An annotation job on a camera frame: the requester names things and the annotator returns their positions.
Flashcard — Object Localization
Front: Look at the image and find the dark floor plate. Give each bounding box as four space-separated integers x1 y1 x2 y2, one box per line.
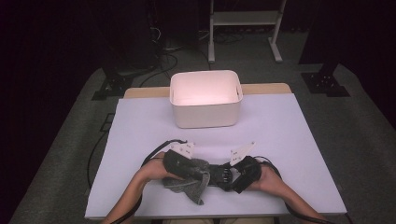
99 113 116 133

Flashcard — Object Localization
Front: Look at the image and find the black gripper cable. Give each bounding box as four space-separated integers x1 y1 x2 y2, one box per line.
252 155 337 224
110 138 189 224

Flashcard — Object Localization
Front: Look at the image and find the black cable beside table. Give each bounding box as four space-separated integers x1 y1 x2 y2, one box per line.
86 130 110 189

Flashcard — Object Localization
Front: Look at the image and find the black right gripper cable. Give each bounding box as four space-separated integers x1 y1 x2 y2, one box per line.
252 155 337 224

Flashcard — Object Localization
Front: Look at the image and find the white metal stand frame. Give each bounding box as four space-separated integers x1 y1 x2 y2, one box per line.
207 0 288 64

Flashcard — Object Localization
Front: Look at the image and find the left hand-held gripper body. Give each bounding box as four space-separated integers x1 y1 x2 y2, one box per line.
163 141 200 181

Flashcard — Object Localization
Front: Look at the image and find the person's right hand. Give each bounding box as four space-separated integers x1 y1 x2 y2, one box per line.
247 162 283 192

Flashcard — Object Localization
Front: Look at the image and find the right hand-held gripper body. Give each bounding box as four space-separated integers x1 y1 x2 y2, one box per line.
230 141 262 195

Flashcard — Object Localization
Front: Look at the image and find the tangle of black floor cables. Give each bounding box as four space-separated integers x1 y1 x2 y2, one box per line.
136 24 180 89

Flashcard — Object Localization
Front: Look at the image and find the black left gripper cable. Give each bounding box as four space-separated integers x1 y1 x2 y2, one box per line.
110 138 189 224

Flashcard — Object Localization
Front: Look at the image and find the white table mat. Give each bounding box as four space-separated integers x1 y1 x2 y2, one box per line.
84 92 347 220

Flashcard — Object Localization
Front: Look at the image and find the person's left hand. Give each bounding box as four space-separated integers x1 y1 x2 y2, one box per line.
140 151 185 182

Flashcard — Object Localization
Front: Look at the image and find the grey cloth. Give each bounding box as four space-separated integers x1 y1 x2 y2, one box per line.
162 158 211 206

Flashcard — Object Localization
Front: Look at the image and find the white plastic storage bin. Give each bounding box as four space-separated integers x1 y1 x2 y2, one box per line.
169 69 244 129

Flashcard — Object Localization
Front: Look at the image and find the thin black floor cable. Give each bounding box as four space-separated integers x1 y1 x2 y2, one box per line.
198 46 213 72

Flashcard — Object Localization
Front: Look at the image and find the black stand base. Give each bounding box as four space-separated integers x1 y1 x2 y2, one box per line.
91 69 135 102
301 63 351 98

